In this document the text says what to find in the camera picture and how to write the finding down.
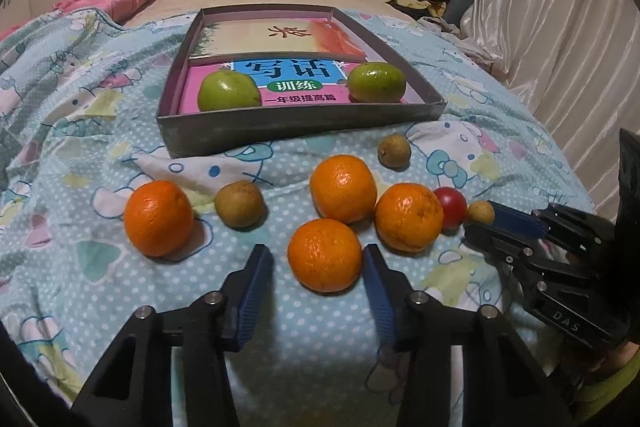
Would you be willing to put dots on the brown longan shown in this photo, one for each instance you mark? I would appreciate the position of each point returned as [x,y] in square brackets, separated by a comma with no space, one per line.
[239,203]
[394,150]

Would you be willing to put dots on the red cherry tomato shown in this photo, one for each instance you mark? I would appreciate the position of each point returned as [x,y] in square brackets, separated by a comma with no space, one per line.
[454,207]

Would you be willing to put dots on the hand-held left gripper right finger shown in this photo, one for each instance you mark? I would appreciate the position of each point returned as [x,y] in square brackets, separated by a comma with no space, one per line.
[381,292]

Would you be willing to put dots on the orange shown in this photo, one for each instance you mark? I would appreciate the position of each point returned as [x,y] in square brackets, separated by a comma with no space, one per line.
[324,255]
[343,188]
[409,217]
[159,218]

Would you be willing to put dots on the orange and yellow book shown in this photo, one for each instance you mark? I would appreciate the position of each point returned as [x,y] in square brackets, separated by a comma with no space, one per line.
[240,37]

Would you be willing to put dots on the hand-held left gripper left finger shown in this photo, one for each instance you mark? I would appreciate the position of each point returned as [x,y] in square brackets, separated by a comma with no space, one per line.
[252,287]

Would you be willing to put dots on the blue cartoon printed blanket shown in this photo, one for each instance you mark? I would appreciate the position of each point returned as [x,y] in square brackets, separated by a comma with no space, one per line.
[75,157]

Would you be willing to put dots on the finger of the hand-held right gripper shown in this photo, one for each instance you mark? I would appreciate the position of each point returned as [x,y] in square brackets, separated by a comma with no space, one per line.
[500,242]
[515,218]

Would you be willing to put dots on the grey cardboard box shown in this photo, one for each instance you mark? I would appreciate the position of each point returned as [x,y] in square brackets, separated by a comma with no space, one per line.
[300,127]

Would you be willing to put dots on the small yellow longan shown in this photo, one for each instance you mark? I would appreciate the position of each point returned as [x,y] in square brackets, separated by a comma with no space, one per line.
[481,212]

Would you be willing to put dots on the green jujube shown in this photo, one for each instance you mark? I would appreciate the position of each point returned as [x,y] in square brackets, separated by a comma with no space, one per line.
[376,82]
[229,91]

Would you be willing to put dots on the white crumpled cloth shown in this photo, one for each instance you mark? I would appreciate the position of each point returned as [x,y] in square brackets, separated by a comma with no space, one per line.
[450,36]

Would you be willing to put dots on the person's right forearm green sleeve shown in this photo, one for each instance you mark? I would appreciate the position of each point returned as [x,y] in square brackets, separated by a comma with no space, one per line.
[612,394]

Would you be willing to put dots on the white curtain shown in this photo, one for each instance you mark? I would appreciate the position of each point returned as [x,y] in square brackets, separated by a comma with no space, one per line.
[550,32]

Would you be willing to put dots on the pink book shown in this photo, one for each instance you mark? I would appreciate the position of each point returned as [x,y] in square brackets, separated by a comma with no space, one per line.
[220,69]

